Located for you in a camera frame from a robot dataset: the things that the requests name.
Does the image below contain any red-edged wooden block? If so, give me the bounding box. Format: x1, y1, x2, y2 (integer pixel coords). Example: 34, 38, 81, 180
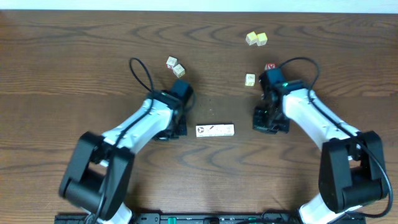
166, 56, 178, 69

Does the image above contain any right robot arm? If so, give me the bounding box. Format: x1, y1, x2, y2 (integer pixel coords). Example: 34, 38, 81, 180
253, 68, 392, 223

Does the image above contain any yellow-top block left of pair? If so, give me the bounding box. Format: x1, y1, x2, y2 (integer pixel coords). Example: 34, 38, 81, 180
246, 32, 258, 45

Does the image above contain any yellow number 8 block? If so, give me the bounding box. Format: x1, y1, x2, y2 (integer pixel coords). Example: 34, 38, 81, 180
245, 73, 256, 86

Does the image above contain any yellow letter G block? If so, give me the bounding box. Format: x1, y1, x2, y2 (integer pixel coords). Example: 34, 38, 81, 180
173, 64, 186, 78

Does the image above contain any red letter A block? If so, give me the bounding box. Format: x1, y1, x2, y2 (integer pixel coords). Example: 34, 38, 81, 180
264, 63, 277, 71

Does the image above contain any green-edged wooden block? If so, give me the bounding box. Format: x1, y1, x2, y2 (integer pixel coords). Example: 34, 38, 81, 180
214, 124, 225, 136

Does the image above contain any red-edged spiral block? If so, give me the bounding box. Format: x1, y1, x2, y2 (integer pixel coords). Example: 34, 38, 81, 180
224, 124, 234, 136

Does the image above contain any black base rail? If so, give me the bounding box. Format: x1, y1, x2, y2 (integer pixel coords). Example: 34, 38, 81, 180
54, 210, 366, 224

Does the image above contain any yellow-top block right of pair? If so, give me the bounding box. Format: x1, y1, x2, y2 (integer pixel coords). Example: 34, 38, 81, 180
256, 32, 268, 46

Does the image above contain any green O wooden block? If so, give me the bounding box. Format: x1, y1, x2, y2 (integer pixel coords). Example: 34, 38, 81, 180
195, 126, 206, 138

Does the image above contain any yellow-top block of pair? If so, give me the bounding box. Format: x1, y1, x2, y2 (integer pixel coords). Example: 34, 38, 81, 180
246, 32, 258, 45
256, 32, 268, 46

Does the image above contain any blue-edged wooden block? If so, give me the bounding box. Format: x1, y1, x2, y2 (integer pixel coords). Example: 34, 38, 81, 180
205, 125, 216, 136

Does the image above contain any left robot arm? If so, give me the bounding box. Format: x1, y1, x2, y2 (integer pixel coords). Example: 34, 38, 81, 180
58, 80, 193, 223

